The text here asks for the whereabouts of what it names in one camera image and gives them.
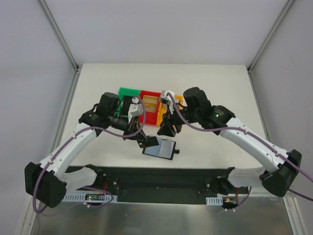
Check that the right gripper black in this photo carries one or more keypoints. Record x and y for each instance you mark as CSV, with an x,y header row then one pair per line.
x,y
171,121

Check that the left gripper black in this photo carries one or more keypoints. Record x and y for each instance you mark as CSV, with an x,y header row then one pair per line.
x,y
133,129

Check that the dark grey credit card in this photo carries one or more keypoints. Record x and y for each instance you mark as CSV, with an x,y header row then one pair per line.
x,y
152,141

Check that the black leather card holder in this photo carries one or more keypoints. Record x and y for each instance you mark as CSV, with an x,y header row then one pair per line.
x,y
166,149

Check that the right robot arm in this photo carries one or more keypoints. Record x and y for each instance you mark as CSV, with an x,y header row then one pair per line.
x,y
279,167

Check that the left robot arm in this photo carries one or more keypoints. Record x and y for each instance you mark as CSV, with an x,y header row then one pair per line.
x,y
48,181

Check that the wooden cards in red bin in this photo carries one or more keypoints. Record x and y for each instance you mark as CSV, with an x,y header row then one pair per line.
x,y
150,103

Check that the black cards in green bin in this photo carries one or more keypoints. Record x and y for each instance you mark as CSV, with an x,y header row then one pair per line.
x,y
125,105

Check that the green plastic bin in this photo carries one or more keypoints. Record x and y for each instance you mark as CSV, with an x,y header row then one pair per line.
x,y
126,91

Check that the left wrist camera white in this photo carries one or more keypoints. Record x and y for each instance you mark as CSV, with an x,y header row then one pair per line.
x,y
135,108

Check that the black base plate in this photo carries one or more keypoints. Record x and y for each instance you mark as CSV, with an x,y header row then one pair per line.
x,y
166,185

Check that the right white cable duct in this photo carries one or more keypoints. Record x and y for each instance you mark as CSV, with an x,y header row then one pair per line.
x,y
214,201

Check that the white cable duct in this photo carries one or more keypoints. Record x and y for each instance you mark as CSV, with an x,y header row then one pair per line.
x,y
89,197
214,201

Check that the left white cable duct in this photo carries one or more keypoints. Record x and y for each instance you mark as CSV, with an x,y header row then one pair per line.
x,y
89,197

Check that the left aluminium frame post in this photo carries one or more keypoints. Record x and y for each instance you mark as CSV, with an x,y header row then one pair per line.
x,y
58,34

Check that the aluminium frame post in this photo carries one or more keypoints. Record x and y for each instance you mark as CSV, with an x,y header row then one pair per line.
x,y
58,34
271,33

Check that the right aluminium frame post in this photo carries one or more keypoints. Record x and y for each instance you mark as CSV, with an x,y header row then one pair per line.
x,y
271,33

